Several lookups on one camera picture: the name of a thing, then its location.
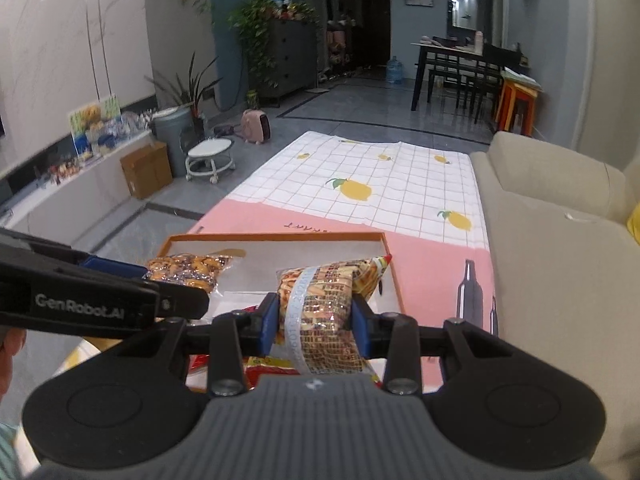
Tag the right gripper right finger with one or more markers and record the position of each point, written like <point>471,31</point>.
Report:
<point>394,337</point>

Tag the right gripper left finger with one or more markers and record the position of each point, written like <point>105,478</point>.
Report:
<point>246,333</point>

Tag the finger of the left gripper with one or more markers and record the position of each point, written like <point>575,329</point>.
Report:
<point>113,267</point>

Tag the orange cardboard box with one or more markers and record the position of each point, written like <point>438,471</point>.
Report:
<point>248,281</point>

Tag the peanut crisp snack bag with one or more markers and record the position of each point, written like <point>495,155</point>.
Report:
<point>198,271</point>

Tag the mixed nuts snack bag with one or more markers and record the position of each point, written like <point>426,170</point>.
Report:
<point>315,304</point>

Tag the person left hand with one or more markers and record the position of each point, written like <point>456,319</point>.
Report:
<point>12,343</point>

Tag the red snack bag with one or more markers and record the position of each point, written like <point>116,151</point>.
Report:
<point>247,371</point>

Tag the cardboard carton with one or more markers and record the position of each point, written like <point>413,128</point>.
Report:
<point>147,170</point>

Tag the lemon pattern tablecloth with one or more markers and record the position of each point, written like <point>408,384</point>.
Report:
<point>425,203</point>

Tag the grey plant pot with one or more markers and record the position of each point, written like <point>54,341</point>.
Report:
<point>175,127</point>

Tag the white rolling stool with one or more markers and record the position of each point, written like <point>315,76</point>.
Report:
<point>209,159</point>

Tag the beige sofa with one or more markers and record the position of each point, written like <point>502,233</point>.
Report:
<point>567,273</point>

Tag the pink heater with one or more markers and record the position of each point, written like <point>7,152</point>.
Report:
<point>255,127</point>

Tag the orange stool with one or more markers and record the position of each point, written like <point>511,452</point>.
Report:
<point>518,99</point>

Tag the yellow cushion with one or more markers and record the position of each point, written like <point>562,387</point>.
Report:
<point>633,223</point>

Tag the water jug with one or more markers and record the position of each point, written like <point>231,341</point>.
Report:
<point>394,71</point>

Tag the dark dining table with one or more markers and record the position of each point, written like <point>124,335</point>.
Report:
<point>474,75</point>

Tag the dark drawer cabinet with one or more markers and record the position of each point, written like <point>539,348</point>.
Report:
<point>292,46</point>

